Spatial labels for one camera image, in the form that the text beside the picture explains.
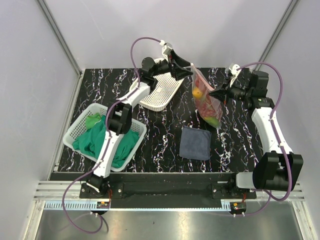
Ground clear zip top bag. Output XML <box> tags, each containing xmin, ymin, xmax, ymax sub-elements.
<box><xmin>190</xmin><ymin>62</ymin><xmax>223</xmax><ymax>130</ymax></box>

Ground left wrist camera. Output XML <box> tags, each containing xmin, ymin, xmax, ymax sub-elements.
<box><xmin>159</xmin><ymin>40</ymin><xmax>173</xmax><ymax>59</ymax></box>

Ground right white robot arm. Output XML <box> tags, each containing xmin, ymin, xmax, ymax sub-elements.
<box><xmin>209</xmin><ymin>69</ymin><xmax>304</xmax><ymax>200</ymax></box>

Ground fake red grapes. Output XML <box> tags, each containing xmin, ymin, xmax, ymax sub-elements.
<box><xmin>194</xmin><ymin>74</ymin><xmax>222</xmax><ymax>121</ymax></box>

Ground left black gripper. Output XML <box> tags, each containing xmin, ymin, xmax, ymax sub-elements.
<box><xmin>151</xmin><ymin>50</ymin><xmax>193</xmax><ymax>81</ymax></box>

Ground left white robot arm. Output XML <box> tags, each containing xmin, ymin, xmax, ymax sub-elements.
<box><xmin>86</xmin><ymin>50</ymin><xmax>193</xmax><ymax>198</ymax></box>

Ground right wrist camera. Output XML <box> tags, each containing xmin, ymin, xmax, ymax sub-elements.
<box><xmin>225</xmin><ymin>63</ymin><xmax>241</xmax><ymax>87</ymax></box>

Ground folded dark blue towel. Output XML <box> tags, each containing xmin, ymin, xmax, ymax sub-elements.
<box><xmin>179</xmin><ymin>126</ymin><xmax>212</xmax><ymax>161</ymax></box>

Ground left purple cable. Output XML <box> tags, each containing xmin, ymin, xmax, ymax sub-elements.
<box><xmin>62</xmin><ymin>36</ymin><xmax>165</xmax><ymax>235</ymax></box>

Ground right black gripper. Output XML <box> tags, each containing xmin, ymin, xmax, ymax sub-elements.
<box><xmin>208</xmin><ymin>76</ymin><xmax>252</xmax><ymax>106</ymax></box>

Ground fake green fruit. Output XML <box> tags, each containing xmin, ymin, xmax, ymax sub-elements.
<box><xmin>205</xmin><ymin>117</ymin><xmax>220</xmax><ymax>128</ymax></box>

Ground black marble pattern mat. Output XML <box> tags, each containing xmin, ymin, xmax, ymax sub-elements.
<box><xmin>71</xmin><ymin>68</ymin><xmax>263</xmax><ymax>173</ymax></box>

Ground green cloth garment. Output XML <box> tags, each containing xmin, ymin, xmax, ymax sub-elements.
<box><xmin>72</xmin><ymin>113</ymin><xmax>140</xmax><ymax>169</ymax></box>

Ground white oval perforated basket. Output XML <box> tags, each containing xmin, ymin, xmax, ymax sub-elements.
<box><xmin>127</xmin><ymin>57</ymin><xmax>183</xmax><ymax>112</ymax></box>

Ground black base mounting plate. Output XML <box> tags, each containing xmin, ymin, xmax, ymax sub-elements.
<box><xmin>79</xmin><ymin>181</ymin><xmax>257</xmax><ymax>200</ymax></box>

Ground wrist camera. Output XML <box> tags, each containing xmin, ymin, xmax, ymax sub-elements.
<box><xmin>159</xmin><ymin>40</ymin><xmax>173</xmax><ymax>59</ymax></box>
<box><xmin>225</xmin><ymin>63</ymin><xmax>241</xmax><ymax>87</ymax></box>

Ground aluminium frame rail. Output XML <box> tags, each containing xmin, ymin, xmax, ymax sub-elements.
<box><xmin>36</xmin><ymin>0</ymin><xmax>82</xmax><ymax>77</ymax></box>

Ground fake orange fruit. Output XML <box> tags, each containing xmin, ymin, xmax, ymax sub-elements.
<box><xmin>192</xmin><ymin>87</ymin><xmax>203</xmax><ymax>99</ymax></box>

